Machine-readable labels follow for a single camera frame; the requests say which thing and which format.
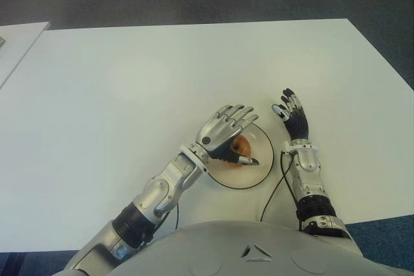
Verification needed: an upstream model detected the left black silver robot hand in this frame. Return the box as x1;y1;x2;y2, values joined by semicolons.
195;104;261;167

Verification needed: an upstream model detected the grey robot torso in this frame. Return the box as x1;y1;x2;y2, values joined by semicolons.
105;220;369;276

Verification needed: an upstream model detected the white plate with black rim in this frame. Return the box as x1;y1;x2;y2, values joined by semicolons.
206;120;276;190

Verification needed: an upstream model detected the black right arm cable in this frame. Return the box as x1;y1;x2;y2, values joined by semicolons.
258;152;292;222

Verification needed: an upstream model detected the red yellow apple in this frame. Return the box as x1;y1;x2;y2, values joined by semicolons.
226;136;253;167

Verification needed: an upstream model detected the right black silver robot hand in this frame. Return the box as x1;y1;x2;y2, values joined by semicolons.
270;87;311;142

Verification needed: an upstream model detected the white side table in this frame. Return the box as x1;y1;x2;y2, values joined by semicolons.
0;21;52;90

